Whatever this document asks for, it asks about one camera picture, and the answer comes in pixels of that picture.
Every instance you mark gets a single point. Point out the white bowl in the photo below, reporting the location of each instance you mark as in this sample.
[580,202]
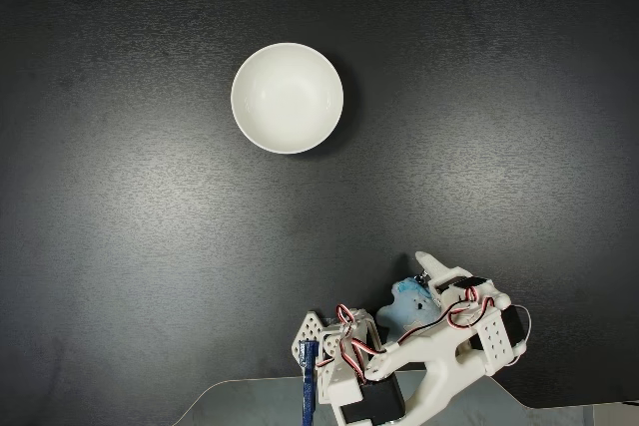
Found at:
[287,97]

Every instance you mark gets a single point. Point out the blue bar clamp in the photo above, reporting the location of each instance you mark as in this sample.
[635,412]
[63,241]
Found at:
[308,386]

